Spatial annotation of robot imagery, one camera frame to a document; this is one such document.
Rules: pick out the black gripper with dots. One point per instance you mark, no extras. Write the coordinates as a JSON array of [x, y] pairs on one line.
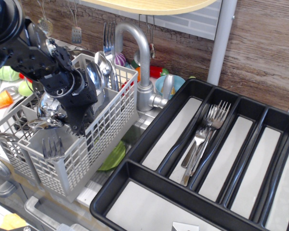
[[72, 90]]

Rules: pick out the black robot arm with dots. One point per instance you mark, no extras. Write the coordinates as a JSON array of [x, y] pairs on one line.
[[27, 50]]

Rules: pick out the grey plastic cutlery basket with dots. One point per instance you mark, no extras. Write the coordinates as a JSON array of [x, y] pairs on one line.
[[84, 155]]

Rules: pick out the steel fork front basket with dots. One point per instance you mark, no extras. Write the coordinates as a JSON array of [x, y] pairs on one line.
[[52, 149]]

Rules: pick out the steel spoon back basket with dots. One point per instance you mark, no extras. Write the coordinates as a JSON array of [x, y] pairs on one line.
[[105, 67]]

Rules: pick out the lower steel fork in tray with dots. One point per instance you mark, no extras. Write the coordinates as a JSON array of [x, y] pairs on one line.
[[195, 149]]

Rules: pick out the steel fork in tray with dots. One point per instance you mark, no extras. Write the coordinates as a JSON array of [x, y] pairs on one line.
[[214, 120], [195, 149]]

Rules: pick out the upper steel fork in tray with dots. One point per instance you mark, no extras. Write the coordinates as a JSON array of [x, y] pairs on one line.
[[214, 120]]

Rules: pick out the black cutlery tray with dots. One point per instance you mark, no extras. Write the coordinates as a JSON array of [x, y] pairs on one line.
[[240, 184]]

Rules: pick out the steel spoon lying sideways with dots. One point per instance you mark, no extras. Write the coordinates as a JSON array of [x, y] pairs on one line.
[[48, 122]]

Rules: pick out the large shiny steel spoon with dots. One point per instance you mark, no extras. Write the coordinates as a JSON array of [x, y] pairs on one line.
[[48, 106]]

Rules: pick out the tall steel spoon centre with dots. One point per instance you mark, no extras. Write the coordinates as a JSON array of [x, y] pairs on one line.
[[95, 74]]

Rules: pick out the green toy leaf in sink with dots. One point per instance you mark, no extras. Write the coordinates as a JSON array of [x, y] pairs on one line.
[[114, 158]]

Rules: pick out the light green toy apple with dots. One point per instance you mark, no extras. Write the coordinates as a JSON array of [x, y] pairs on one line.
[[25, 88]]

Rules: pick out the silver curved faucet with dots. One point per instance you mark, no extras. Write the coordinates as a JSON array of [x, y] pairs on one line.
[[147, 99]]

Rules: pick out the purple toy onion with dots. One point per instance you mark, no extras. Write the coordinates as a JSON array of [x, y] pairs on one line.
[[120, 59]]

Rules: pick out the hanging small metal spatula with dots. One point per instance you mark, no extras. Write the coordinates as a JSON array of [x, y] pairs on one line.
[[76, 32]]

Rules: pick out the orange toy carrot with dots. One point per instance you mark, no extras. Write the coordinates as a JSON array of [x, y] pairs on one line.
[[5, 99]]

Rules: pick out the steel spoon left edge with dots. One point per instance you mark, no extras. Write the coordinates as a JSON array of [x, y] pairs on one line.
[[7, 137]]

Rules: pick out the red toy pepper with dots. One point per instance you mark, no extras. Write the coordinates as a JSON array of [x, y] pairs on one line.
[[155, 72]]

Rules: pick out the green toy cabbage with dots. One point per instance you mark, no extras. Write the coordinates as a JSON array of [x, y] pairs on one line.
[[8, 74]]

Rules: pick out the hanging metal skimmer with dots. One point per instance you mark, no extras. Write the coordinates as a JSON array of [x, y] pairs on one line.
[[44, 23]]

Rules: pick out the light blue bowl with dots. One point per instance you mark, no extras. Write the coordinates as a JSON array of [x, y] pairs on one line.
[[178, 82]]

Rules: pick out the yellow toy bottom left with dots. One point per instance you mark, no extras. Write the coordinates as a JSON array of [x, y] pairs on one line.
[[12, 221]]

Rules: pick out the grey metal pole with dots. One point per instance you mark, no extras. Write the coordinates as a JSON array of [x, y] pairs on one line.
[[226, 18]]

